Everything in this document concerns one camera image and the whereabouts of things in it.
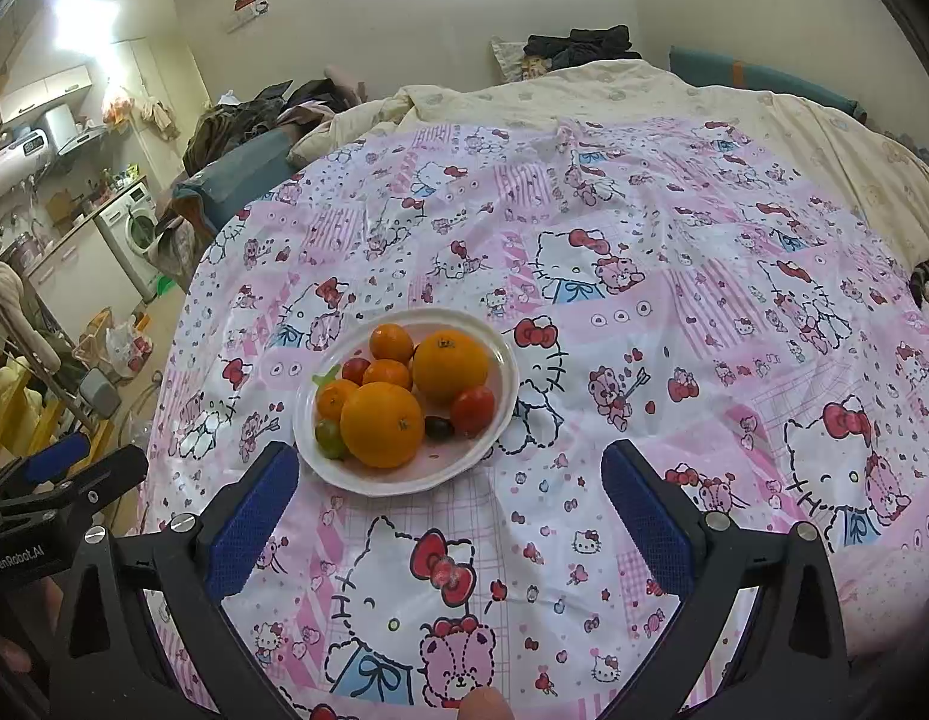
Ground striped cat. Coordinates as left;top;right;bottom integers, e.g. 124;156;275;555
910;259;929;331

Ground pile of dark clothes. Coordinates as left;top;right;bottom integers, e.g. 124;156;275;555
181;79;375;173

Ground person's right hand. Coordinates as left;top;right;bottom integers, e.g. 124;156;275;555
460;688;510;720

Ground large orange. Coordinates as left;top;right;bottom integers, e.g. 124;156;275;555
411;330;491;404
339;382;425;469

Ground folded dark clothes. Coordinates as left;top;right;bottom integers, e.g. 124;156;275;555
524;25;645;65

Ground teal pillow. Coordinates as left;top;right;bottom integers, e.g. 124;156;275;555
668;45;866;121

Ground hose on floor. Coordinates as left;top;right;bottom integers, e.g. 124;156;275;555
115;367;166;458

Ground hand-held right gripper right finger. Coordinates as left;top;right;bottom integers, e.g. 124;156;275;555
600;439;855;720

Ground hanging beige cloth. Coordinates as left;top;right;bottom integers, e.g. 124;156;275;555
138;97;182;142

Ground pink and white plate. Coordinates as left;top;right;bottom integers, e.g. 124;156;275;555
292;307;520;497

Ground yellow frame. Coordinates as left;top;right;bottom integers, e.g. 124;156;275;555
0;356;113;481

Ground cream duvet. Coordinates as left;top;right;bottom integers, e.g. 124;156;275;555
288;58;929;301

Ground white water heater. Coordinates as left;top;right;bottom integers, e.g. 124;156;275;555
0;127;61;200

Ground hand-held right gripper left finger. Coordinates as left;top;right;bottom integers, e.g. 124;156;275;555
50;441;315;720

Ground white washing machine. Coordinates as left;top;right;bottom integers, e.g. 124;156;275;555
97;180;173;301

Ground kitchen counter cabinet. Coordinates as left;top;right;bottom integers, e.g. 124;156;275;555
22;221;146;346

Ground white wall cabinet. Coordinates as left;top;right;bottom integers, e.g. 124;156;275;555
0;64;94;128

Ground small orange tangerine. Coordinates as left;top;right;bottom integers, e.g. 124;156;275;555
316;379;360;425
361;358;413;391
369;322;416;362

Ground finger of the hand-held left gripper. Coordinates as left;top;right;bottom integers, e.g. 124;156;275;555
0;431;92;503
0;445;149;520

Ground white and red plastic bag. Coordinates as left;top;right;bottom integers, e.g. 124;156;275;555
104;319;154;380

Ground pink cartoon printed blanket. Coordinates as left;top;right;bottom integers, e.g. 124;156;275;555
138;116;929;720

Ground red and white wall ornament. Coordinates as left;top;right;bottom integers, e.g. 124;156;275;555
226;0;270;35

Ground printed pillow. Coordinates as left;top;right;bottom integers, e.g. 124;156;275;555
490;34;555;83

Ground blue cloth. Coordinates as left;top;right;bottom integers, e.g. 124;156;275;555
172;124;300;237

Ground hanging orange bag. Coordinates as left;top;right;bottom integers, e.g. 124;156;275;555
100;86;136;128

